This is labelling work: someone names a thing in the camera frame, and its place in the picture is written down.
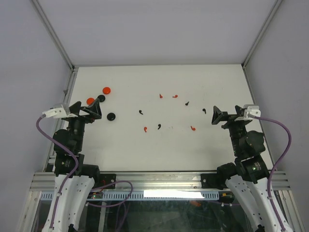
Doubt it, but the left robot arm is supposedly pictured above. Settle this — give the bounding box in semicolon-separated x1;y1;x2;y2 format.
41;98;102;232

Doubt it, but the red case upper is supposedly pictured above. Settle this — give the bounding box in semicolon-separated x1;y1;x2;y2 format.
102;87;111;95

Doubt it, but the red case lower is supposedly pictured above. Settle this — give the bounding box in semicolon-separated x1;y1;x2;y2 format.
86;98;95;105

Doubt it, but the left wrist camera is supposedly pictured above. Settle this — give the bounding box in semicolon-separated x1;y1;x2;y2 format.
42;103;70;118

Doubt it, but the aluminium mounting rail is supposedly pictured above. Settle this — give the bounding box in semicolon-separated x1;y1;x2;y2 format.
30;171;291;191

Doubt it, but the red case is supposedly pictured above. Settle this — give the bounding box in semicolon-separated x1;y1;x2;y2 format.
86;98;95;105
102;87;111;95

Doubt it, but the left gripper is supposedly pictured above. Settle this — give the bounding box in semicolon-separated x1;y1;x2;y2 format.
67;98;101;150

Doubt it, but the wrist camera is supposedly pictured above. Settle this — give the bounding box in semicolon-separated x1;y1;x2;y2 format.
42;103;70;118
237;104;261;121

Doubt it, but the black case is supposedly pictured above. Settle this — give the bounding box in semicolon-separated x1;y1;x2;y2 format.
98;95;106;102
107;113;116;121

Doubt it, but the slotted cable duct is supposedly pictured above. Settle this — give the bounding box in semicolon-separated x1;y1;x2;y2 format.
40;190;220;201

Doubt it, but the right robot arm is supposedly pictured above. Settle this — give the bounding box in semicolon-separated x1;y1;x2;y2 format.
211;105;293;232

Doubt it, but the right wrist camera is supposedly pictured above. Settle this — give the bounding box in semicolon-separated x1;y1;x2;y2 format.
237;104;261;121

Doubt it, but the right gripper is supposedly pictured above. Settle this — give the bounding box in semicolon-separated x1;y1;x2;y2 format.
211;105;250;155

